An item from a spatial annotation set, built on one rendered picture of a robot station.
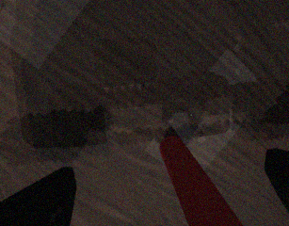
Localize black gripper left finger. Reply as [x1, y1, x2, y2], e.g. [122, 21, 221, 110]
[0, 167, 76, 226]

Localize dark red peg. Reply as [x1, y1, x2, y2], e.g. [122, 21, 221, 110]
[160, 136, 243, 226]

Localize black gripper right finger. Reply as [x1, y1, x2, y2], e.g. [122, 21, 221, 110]
[265, 148, 289, 212]

